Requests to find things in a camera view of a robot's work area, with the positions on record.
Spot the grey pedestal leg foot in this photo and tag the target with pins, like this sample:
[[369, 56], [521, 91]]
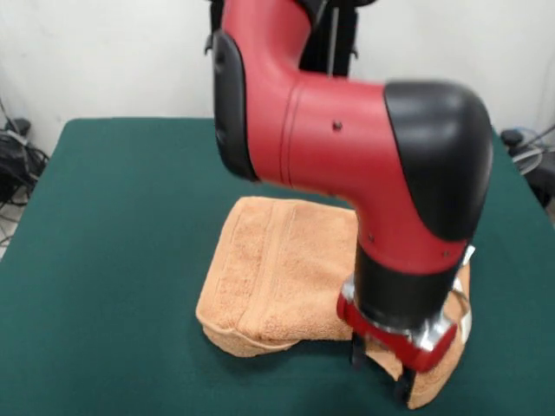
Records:
[[18, 127], [513, 138]]

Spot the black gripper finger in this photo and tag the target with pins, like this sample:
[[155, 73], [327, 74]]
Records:
[[405, 383], [357, 353]]

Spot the dark green table cloth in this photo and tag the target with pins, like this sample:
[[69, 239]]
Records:
[[108, 260]]

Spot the black equipment stand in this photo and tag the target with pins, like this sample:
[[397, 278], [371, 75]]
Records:
[[545, 182]]

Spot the tan terry towel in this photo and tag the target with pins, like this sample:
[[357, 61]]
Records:
[[282, 281]]

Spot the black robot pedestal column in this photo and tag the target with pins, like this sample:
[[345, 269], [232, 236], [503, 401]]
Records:
[[334, 43]]

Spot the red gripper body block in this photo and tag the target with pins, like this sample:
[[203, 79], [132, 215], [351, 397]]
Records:
[[403, 342]]

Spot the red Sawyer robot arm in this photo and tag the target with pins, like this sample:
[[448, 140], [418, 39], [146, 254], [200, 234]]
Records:
[[347, 151]]

